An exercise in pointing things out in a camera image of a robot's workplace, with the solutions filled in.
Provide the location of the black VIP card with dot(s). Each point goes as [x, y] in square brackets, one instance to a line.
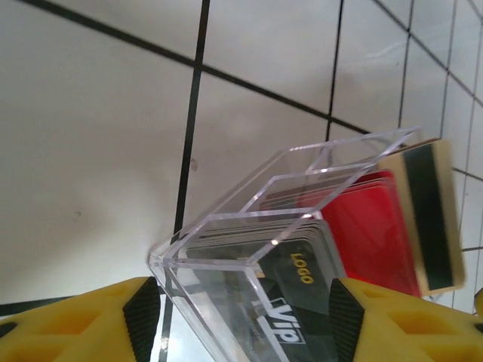
[298, 301]

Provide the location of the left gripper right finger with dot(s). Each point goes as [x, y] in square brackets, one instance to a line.
[407, 328]

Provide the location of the gold card with black stripe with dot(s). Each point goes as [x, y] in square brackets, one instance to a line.
[434, 211]

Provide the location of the red card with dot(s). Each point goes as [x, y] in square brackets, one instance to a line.
[370, 234]

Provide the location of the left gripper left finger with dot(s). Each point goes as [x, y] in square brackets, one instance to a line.
[56, 332]

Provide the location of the clear acrylic card box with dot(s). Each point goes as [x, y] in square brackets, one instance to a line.
[211, 294]

